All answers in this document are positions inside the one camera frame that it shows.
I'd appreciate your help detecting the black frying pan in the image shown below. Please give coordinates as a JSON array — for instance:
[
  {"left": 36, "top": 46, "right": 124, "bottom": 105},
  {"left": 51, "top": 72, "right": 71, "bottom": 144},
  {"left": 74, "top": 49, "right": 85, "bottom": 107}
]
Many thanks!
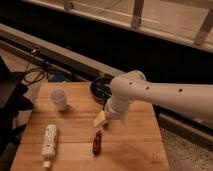
[{"left": 90, "top": 77, "right": 112, "bottom": 104}]

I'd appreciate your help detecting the black chair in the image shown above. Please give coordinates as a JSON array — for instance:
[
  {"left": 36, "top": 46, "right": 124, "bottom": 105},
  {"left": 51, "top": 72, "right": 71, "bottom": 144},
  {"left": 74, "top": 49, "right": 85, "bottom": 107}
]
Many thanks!
[{"left": 0, "top": 56, "right": 34, "bottom": 157}]

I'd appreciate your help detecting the black cable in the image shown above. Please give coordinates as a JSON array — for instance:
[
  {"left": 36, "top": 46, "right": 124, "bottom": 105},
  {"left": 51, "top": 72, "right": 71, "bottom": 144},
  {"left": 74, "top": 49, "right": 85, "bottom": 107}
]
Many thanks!
[{"left": 21, "top": 46, "right": 54, "bottom": 85}]

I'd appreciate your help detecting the white remote controller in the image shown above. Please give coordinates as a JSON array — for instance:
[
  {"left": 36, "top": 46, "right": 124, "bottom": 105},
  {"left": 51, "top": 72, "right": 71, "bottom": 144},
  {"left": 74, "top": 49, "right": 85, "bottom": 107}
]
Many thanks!
[{"left": 42, "top": 124, "right": 58, "bottom": 168}]

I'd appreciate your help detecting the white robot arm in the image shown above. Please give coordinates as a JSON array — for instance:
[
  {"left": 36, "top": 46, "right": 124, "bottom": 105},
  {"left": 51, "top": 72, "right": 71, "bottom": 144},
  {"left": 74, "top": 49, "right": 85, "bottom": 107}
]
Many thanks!
[{"left": 93, "top": 70, "right": 213, "bottom": 127}]

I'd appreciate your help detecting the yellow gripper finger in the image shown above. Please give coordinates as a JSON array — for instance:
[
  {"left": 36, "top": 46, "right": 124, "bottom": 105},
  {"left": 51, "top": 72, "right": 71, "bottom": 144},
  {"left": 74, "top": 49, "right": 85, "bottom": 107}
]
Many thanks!
[{"left": 93, "top": 110, "right": 106, "bottom": 127}]

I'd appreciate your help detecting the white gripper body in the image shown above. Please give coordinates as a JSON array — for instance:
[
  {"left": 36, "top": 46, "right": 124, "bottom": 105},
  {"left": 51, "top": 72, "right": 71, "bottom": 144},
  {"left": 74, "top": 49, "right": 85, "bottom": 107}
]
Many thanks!
[{"left": 104, "top": 104, "right": 127, "bottom": 120}]

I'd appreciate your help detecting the clear plastic cup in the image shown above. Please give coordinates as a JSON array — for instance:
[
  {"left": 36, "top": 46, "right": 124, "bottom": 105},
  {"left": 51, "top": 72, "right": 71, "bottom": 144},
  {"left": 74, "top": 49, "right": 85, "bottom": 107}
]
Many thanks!
[{"left": 50, "top": 89, "right": 68, "bottom": 112}]

